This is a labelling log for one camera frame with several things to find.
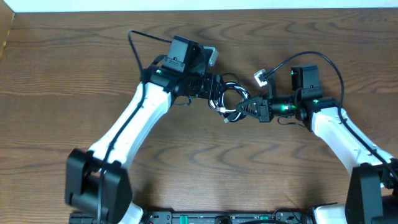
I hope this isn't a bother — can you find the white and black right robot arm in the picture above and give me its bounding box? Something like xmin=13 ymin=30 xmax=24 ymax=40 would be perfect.
xmin=236 ymin=64 xmax=397 ymax=223

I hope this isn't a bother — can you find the white USB cable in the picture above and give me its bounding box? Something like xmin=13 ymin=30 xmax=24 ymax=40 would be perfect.
xmin=208 ymin=83 xmax=251 ymax=114

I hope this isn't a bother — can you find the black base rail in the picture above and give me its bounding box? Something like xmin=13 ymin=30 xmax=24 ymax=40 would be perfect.
xmin=68 ymin=210 xmax=315 ymax=224

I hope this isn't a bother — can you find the black USB cable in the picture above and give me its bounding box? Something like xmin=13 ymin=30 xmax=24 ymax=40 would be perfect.
xmin=208 ymin=73 xmax=252 ymax=124

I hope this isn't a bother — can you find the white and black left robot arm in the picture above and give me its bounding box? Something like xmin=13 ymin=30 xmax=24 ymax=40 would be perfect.
xmin=65 ymin=35 xmax=222 ymax=223

